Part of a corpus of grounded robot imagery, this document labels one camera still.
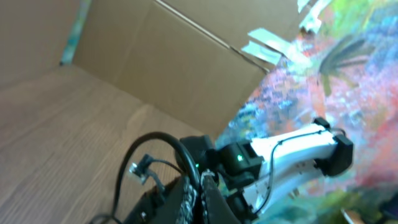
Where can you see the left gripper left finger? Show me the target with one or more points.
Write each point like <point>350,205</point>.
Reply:
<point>174,205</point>

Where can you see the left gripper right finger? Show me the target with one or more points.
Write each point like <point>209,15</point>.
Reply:
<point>215,208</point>

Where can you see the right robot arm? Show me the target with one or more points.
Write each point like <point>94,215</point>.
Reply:
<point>261,171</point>

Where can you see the cardboard panel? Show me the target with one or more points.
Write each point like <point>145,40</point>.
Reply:
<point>184,57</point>

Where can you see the colourful painted backdrop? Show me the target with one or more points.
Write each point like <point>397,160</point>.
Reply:
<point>351,90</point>

